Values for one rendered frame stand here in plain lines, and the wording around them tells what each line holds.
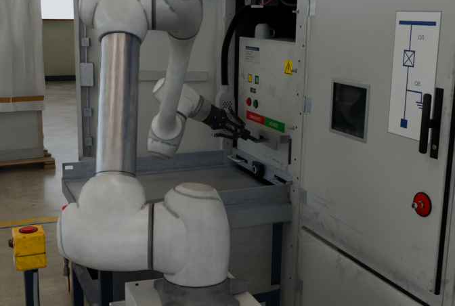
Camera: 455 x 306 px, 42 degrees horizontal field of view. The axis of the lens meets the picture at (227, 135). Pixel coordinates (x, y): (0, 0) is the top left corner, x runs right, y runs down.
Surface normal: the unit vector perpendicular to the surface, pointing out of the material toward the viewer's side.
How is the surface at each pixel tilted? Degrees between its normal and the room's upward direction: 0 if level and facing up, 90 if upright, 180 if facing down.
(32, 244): 91
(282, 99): 90
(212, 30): 90
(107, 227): 56
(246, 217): 90
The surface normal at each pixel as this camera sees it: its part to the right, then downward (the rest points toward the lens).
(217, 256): 0.62, 0.14
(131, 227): 0.15, -0.38
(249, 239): 0.40, 0.19
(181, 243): 0.04, 0.12
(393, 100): -0.92, 0.07
